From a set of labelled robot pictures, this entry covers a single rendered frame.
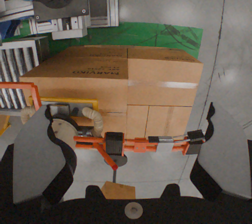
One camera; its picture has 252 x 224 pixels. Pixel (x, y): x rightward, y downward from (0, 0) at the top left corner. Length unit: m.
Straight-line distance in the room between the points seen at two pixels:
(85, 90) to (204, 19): 1.46
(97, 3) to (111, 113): 0.98
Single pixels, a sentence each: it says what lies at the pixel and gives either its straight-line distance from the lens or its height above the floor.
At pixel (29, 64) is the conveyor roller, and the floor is 0.54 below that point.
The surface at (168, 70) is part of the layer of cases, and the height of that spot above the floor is 0.54.
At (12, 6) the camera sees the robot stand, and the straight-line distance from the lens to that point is 0.87.
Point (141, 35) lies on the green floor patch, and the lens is 1.64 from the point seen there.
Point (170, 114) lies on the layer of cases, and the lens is 1.40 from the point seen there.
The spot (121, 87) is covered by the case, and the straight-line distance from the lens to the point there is 0.76.
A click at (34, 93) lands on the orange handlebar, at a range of 0.59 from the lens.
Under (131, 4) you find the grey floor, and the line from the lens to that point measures 1.64.
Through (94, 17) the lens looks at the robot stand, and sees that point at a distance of 1.45.
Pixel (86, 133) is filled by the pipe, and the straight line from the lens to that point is 0.69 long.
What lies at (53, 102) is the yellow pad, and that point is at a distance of 0.72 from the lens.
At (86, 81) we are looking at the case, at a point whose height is 0.94.
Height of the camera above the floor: 1.63
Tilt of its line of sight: 61 degrees down
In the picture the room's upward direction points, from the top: 180 degrees counter-clockwise
